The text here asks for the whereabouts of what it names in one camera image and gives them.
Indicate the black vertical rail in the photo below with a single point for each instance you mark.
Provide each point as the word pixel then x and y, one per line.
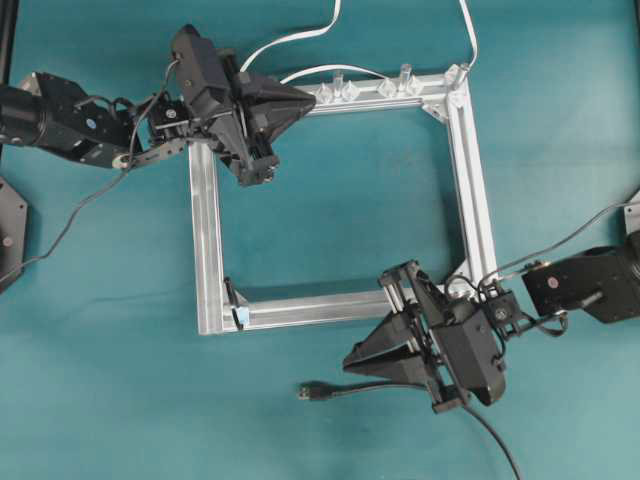
pixel 8 19

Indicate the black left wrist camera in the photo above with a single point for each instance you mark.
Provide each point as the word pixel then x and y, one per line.
pixel 200 75

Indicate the clear post left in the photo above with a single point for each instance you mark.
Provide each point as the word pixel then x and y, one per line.
pixel 338 86

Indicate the clear post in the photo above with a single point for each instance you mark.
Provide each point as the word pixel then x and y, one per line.
pixel 338 86
pixel 404 77

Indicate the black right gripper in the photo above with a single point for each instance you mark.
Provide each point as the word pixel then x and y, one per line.
pixel 417 305

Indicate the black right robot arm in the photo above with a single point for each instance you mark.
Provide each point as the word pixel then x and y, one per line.
pixel 603 281

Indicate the black zip tie loop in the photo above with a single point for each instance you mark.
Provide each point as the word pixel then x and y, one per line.
pixel 239 312

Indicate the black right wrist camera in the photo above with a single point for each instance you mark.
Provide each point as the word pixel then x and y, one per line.
pixel 470 352

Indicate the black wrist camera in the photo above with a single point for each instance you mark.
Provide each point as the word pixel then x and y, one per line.
pixel 470 352
pixel 200 75

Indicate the clear post right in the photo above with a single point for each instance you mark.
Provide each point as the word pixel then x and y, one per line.
pixel 404 77

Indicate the square aluminium profile frame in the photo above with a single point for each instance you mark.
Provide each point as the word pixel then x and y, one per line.
pixel 440 96

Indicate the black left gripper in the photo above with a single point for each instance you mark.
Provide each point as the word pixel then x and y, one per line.
pixel 262 103

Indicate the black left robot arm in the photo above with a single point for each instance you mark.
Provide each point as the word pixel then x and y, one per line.
pixel 57 116

